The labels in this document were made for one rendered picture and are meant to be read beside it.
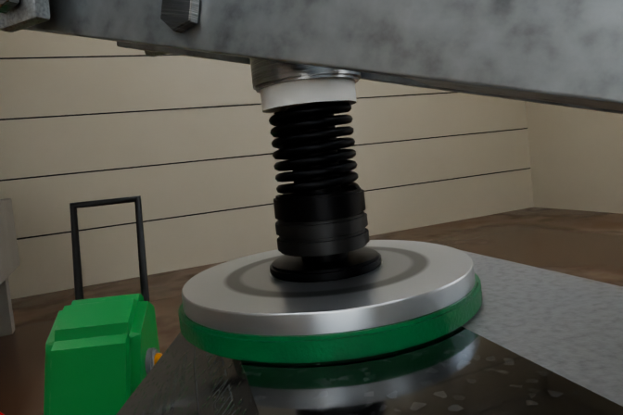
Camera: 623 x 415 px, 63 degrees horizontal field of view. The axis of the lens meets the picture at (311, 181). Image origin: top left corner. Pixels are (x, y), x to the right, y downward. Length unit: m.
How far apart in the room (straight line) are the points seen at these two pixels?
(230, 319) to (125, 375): 1.21
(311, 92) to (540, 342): 0.20
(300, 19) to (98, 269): 4.64
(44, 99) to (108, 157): 0.70
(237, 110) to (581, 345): 4.79
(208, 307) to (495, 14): 0.23
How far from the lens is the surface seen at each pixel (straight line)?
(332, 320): 0.28
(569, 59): 0.28
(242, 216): 4.99
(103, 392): 1.53
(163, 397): 0.41
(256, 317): 0.29
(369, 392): 0.26
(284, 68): 0.34
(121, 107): 4.87
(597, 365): 0.29
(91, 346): 1.53
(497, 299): 0.38
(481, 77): 0.28
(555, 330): 0.33
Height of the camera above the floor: 0.94
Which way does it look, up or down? 3 degrees down
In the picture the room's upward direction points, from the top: 6 degrees counter-clockwise
